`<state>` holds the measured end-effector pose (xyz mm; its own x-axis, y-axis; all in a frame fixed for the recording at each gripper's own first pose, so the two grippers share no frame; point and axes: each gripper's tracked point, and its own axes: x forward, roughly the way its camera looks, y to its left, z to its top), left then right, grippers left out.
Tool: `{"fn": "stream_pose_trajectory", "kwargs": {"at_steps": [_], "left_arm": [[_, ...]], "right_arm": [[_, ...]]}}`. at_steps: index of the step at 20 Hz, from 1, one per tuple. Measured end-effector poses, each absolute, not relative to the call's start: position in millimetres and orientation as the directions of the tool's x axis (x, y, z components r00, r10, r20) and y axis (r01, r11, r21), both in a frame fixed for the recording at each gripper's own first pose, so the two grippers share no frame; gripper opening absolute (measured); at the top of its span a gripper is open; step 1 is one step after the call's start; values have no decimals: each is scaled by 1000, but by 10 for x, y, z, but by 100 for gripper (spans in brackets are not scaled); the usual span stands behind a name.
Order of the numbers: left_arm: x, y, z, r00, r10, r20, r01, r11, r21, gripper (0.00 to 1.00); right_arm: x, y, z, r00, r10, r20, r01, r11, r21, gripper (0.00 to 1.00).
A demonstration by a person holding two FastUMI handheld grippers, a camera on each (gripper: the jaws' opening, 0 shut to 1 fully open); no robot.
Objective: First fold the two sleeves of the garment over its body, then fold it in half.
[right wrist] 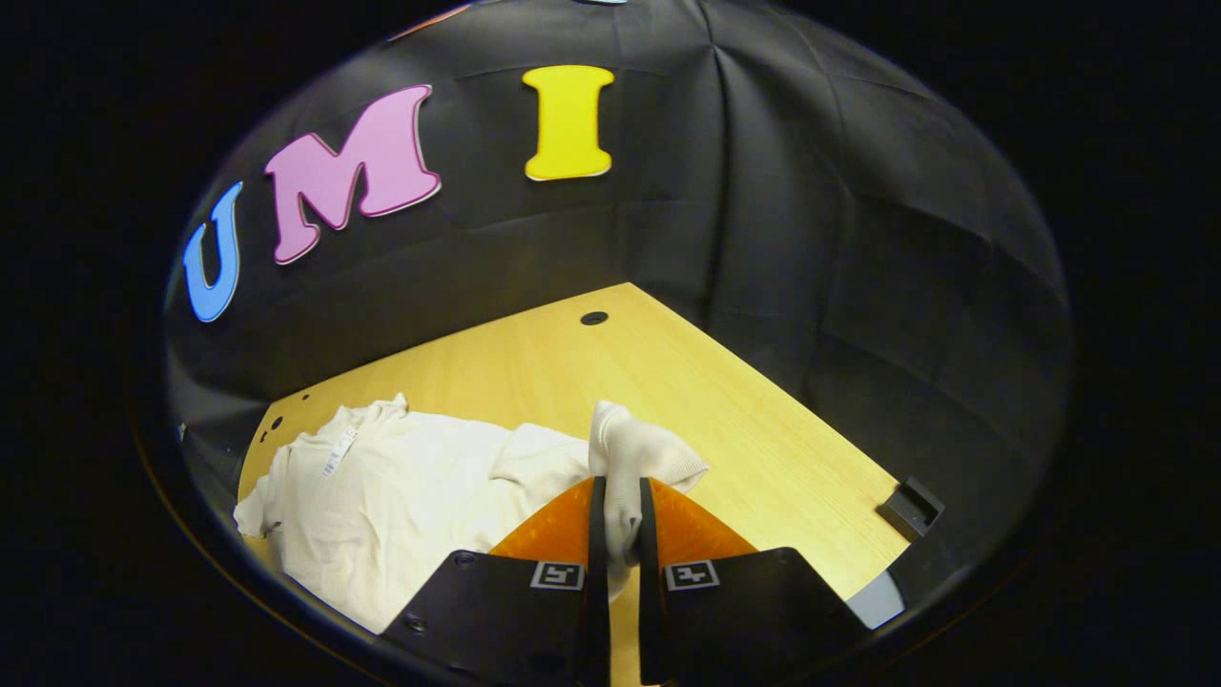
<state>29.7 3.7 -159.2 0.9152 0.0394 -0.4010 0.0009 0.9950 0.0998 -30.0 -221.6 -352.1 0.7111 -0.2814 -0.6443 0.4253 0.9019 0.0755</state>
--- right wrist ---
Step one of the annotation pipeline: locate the cream white sweatshirt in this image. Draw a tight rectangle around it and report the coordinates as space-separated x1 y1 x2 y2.
234 393 712 635

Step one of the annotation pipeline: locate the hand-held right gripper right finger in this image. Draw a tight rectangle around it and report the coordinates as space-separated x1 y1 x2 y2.
637 477 869 687

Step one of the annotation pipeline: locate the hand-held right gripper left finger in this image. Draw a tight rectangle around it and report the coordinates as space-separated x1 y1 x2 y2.
382 475 611 687

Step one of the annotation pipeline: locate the black backdrop cloth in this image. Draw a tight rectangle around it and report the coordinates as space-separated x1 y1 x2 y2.
162 0 1074 612

